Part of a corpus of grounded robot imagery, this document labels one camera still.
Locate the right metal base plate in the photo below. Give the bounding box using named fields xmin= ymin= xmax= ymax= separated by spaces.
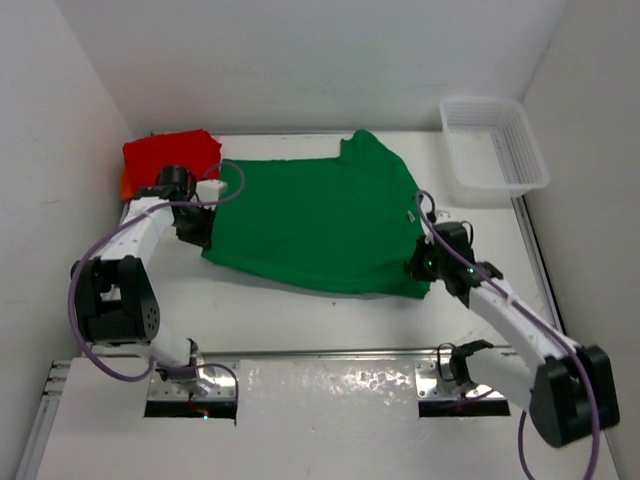
xmin=414 ymin=356 xmax=505 ymax=402

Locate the red t shirt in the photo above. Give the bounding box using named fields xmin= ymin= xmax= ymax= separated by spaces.
xmin=122 ymin=129 xmax=222 ymax=192

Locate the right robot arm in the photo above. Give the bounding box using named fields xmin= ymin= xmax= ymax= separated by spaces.
xmin=405 ymin=235 xmax=620 ymax=448

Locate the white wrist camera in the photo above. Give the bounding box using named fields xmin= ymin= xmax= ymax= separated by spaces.
xmin=432 ymin=212 xmax=476 ymax=246
xmin=196 ymin=179 xmax=228 ymax=202

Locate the green t shirt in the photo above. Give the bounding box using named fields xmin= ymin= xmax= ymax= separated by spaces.
xmin=201 ymin=130 xmax=430 ymax=299

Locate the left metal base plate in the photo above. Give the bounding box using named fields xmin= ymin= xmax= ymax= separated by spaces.
xmin=147 ymin=359 xmax=239 ymax=403

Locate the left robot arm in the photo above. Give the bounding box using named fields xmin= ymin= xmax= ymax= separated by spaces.
xmin=67 ymin=165 xmax=227 ymax=388

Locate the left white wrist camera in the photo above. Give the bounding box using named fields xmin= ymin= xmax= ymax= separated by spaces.
xmin=196 ymin=179 xmax=228 ymax=202

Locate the orange t shirt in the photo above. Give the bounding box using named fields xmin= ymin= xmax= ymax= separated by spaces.
xmin=120 ymin=169 xmax=135 ymax=203

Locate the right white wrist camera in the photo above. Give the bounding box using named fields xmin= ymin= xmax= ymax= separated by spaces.
xmin=432 ymin=212 xmax=476 ymax=246

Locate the metal base plate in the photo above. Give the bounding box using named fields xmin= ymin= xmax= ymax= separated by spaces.
xmin=147 ymin=359 xmax=239 ymax=403
xmin=414 ymin=356 xmax=505 ymax=402

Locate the white plastic bin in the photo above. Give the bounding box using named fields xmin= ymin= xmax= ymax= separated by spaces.
xmin=439 ymin=96 xmax=550 ymax=208

